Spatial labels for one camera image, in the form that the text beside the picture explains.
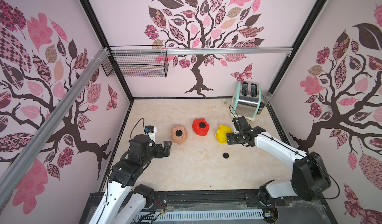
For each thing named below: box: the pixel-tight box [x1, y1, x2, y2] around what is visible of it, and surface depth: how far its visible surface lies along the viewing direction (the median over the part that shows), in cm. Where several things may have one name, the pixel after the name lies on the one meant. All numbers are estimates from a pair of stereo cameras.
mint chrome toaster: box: [230, 81, 262, 122], surface depth 100 cm
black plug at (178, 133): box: [175, 129, 183, 137], surface depth 92 cm
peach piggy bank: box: [171, 124, 188, 145], surface depth 92 cm
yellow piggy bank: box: [214, 123, 233, 145], surface depth 92 cm
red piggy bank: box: [191, 117, 210, 136], surface depth 94 cm
